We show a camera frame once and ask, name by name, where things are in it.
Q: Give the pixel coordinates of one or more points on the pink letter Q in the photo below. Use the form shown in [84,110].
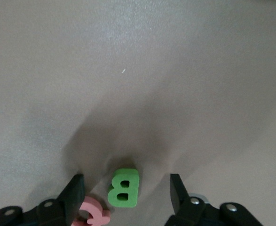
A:
[97,209]

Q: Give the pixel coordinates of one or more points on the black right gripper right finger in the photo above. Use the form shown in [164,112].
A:
[179,197]

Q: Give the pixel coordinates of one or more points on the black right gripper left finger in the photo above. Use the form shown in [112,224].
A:
[69,200]

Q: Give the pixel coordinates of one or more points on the green letter B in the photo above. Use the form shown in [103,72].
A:
[114,188]

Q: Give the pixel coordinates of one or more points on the brown table cover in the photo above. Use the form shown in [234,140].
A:
[137,94]

